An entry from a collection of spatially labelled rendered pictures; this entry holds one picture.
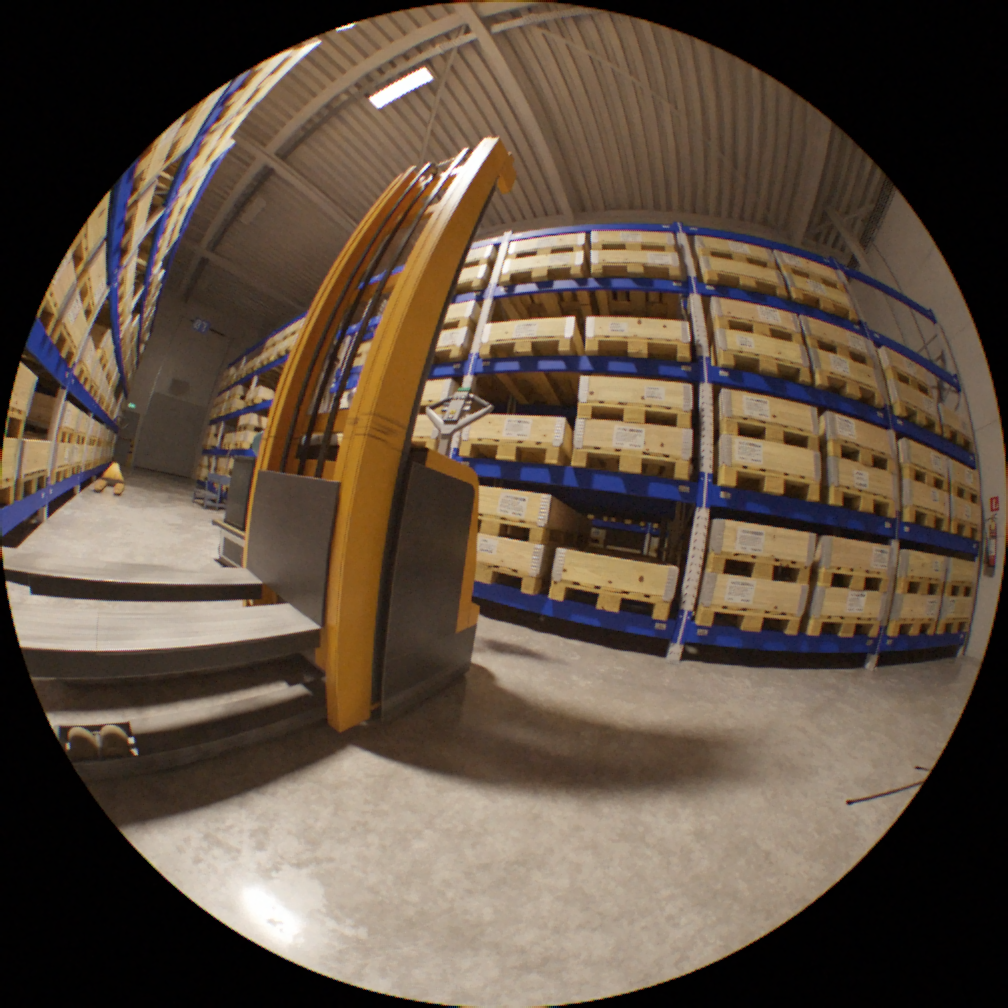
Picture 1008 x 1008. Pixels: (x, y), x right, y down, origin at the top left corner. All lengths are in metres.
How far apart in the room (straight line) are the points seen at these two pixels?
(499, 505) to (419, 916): 2.15
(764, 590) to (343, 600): 2.20
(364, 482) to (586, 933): 1.11
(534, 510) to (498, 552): 0.39
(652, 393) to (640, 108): 6.21
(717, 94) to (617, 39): 1.86
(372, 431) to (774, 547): 2.22
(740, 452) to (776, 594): 0.95
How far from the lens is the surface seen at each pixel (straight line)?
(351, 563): 0.80
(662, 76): 7.21
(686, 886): 0.92
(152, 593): 1.11
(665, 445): 2.13
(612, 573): 2.02
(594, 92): 7.18
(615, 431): 2.15
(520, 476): 2.25
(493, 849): 0.84
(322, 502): 0.86
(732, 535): 2.14
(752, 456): 2.26
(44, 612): 0.92
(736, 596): 2.18
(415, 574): 0.92
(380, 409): 0.81
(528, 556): 2.11
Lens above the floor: 0.72
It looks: 4 degrees up
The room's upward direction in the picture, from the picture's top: 10 degrees clockwise
